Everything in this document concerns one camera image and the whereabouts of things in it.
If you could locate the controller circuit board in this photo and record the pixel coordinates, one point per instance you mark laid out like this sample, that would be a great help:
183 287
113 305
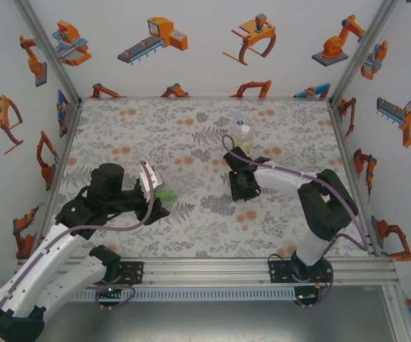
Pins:
109 290
306 295

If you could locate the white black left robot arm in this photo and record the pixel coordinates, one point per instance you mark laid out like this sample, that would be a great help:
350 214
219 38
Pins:
37 263

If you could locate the left controller circuit board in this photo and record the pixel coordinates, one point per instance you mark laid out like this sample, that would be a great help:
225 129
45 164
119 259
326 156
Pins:
109 290

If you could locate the aluminium table edge rail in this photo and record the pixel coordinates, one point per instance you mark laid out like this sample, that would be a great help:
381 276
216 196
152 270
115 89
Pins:
205 270

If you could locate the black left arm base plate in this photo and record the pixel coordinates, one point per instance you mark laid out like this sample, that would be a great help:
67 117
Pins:
134 272

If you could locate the thin aluminium wall rail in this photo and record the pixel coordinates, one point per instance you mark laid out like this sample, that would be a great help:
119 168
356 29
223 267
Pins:
205 97

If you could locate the floral patterned table mat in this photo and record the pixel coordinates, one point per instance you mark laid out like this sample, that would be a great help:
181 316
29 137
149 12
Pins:
137 128

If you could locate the aluminium side frame rail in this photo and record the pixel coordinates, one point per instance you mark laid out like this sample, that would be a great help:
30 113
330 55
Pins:
61 171
347 153

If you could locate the aluminium frame post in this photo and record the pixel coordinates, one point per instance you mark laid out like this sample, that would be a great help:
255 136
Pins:
362 53
48 53
399 317

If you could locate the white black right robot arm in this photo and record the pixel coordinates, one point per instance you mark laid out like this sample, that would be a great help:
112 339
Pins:
283 178

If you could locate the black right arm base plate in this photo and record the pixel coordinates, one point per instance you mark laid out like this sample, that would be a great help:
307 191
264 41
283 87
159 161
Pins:
280 270

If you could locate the white smooth bottle cap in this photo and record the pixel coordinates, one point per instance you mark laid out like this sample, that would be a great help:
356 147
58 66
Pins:
246 128

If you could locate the right controller circuit board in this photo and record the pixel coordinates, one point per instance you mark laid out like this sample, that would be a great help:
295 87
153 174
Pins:
306 295

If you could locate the green label plastic bottle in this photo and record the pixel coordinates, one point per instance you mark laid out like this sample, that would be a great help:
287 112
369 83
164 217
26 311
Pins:
166 195

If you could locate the yellow label plastic bottle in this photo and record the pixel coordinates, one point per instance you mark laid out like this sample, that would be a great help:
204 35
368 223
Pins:
246 142

